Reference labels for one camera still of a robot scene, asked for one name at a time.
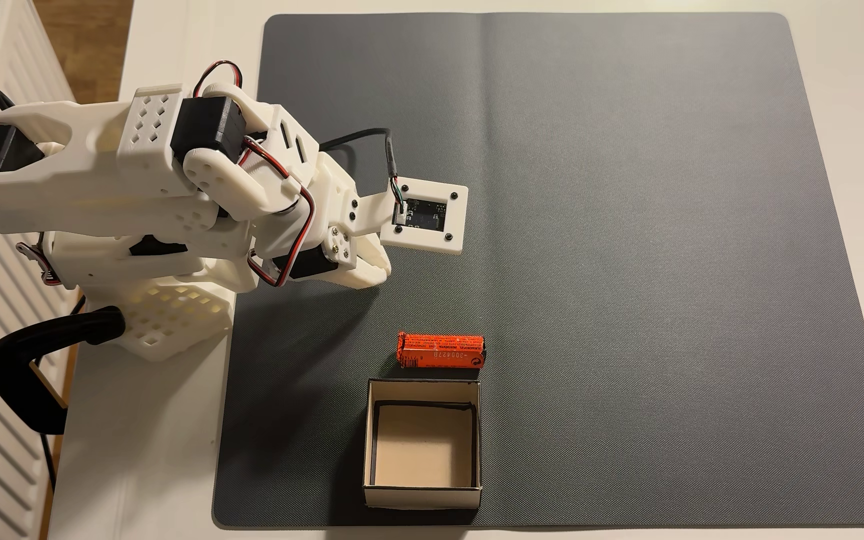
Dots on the red candy roll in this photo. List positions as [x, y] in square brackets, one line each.
[441, 352]

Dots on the open cardboard box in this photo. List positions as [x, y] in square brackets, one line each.
[423, 450]

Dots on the black table clamp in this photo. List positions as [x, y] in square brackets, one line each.
[19, 360]

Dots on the white camera box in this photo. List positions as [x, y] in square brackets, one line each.
[424, 217]

